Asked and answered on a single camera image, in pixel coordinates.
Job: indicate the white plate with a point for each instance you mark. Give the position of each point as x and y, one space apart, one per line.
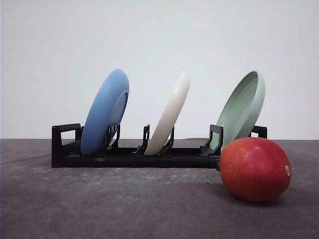
169 115

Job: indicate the red pomegranate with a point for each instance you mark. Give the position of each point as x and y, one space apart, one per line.
254 170

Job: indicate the blue plate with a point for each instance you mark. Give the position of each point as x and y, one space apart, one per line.
106 109

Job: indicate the light green plate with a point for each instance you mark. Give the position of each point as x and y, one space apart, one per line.
242 110

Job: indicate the black plastic dish rack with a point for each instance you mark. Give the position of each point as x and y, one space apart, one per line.
67 150

